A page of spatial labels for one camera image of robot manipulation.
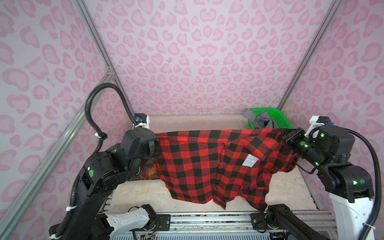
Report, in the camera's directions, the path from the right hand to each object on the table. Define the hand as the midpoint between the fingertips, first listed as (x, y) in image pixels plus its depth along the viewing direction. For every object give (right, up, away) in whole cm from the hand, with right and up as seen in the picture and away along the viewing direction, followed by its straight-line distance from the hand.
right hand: (281, 127), depth 56 cm
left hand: (-47, -3, -1) cm, 47 cm away
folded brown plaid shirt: (-60, -25, +30) cm, 72 cm away
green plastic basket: (+23, +11, +54) cm, 60 cm away
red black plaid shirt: (-17, -18, +10) cm, 26 cm away
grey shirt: (+15, +5, +53) cm, 56 cm away
